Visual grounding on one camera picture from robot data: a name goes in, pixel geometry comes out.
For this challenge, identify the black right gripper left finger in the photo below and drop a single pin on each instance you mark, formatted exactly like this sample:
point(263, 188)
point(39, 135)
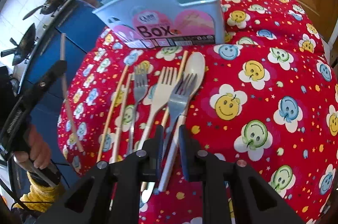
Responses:
point(110, 193)

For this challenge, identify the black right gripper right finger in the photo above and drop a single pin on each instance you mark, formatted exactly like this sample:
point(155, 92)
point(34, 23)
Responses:
point(232, 192)

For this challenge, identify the white chopstick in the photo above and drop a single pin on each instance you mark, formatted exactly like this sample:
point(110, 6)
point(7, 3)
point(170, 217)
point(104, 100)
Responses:
point(116, 144)

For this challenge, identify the grey steel fork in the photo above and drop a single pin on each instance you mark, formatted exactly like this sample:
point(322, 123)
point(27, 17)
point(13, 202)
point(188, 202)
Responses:
point(177, 103)

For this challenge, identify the cream plastic fork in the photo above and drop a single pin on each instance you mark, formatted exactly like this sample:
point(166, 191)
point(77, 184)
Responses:
point(164, 87)

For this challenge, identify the cream plastic spoon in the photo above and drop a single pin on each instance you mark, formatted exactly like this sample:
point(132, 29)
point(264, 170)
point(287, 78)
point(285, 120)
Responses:
point(195, 64)

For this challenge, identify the yellow sleeve forearm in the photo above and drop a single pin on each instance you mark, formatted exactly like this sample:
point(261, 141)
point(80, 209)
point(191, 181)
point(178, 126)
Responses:
point(40, 198)

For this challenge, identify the person's left hand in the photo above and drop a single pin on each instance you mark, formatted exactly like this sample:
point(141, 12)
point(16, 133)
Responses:
point(40, 152)

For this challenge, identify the black wok at left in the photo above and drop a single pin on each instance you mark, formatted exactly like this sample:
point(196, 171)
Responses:
point(24, 48)

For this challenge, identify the red smiley flower tablecloth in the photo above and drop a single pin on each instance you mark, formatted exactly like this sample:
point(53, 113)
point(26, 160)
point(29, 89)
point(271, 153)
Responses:
point(275, 105)

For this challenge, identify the light blue utensil holder box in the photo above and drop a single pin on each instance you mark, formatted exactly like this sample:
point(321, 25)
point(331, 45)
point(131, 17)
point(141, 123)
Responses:
point(162, 23)

